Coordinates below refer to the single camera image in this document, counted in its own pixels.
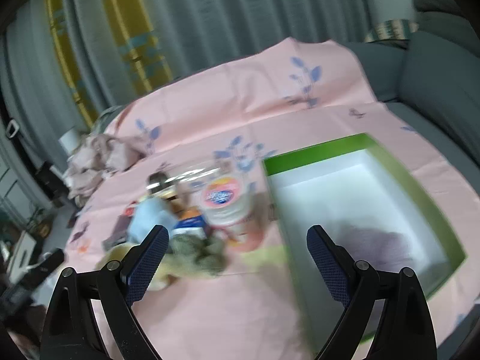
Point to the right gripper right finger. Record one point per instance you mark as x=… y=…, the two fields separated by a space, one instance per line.
x=405 y=329

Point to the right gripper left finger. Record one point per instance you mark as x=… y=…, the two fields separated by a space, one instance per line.
x=71 y=330

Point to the purple grey towel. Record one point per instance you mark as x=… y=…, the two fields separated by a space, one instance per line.
x=119 y=234

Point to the red white snack packet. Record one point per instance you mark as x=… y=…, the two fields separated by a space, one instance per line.
x=130 y=209

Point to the light blue plush toy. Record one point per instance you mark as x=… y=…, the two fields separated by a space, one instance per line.
x=149 y=213

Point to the olive green soft cloth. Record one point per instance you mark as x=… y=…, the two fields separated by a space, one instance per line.
x=195 y=257

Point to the blue white tissue packet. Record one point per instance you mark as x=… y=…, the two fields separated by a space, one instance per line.
x=192 y=222

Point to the grey cabinet with drawers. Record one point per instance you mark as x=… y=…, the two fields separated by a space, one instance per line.
x=21 y=198

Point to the green white cardboard box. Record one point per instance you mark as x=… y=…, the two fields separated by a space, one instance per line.
x=367 y=202

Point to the crumpled pink floral cloth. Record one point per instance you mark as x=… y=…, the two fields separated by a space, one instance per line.
x=99 y=157

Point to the white paper roll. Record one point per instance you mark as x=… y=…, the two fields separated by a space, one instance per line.
x=70 y=141

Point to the pink wet wipes canister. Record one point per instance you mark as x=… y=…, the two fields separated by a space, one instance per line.
x=229 y=207

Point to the grey sofa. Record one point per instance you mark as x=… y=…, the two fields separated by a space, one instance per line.
x=431 y=81

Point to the pink patterned bed sheet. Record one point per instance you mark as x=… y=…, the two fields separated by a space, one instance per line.
x=289 y=97

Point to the grey curtain yellow band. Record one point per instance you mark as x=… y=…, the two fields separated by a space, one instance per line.
x=64 y=62

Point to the striped patterned cushion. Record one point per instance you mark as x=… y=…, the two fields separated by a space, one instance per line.
x=392 y=30

